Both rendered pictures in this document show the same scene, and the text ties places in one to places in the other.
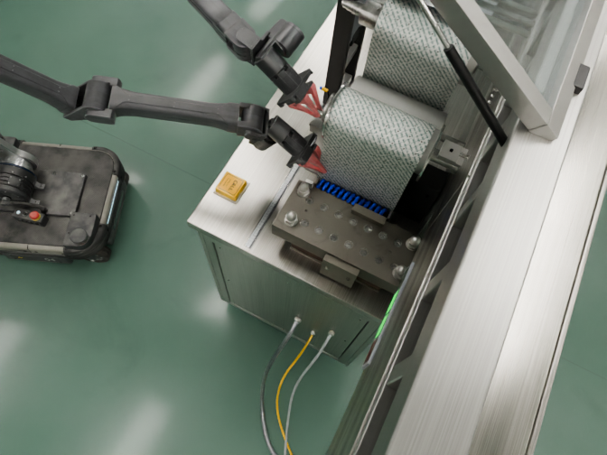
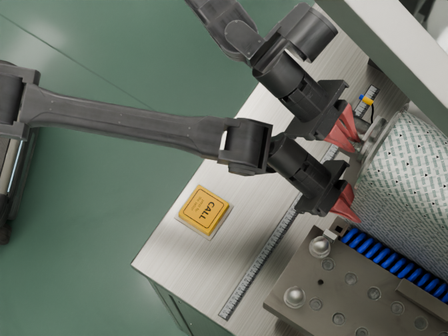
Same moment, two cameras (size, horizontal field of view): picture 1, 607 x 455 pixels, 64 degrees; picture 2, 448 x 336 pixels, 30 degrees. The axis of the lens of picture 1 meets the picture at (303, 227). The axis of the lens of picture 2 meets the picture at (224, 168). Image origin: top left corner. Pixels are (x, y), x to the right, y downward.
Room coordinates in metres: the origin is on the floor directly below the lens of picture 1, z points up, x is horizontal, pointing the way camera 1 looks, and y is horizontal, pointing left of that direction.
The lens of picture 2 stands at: (0.31, 0.05, 2.43)
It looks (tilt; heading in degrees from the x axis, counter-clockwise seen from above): 72 degrees down; 20
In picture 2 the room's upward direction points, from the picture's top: 6 degrees counter-clockwise
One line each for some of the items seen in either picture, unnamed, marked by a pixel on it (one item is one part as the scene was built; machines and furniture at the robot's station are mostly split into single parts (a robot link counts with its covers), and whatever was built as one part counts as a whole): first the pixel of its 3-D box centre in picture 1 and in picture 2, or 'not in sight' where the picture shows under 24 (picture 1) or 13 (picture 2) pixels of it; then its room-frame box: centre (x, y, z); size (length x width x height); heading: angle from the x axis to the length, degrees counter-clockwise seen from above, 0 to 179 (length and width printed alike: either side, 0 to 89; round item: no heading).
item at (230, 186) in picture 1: (230, 186); (203, 210); (0.69, 0.24, 0.91); 0.07 x 0.07 x 0.02; 71
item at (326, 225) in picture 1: (350, 237); (389, 331); (0.54, -0.13, 1.00); 0.40 x 0.16 x 0.06; 71
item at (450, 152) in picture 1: (452, 153); not in sight; (0.67, -0.32, 1.28); 0.06 x 0.05 x 0.02; 71
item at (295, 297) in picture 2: (291, 217); (295, 295); (0.55, 0.04, 1.05); 0.04 x 0.04 x 0.04
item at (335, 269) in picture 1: (338, 272); not in sight; (0.45, -0.11, 0.97); 0.10 x 0.03 x 0.11; 71
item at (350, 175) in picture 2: (320, 139); (355, 157); (0.81, -0.01, 1.05); 0.06 x 0.05 x 0.31; 71
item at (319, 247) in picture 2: (303, 188); (321, 245); (0.64, 0.01, 1.05); 0.04 x 0.04 x 0.04
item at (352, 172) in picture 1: (359, 178); (414, 245); (0.67, -0.13, 1.11); 0.23 x 0.01 x 0.18; 71
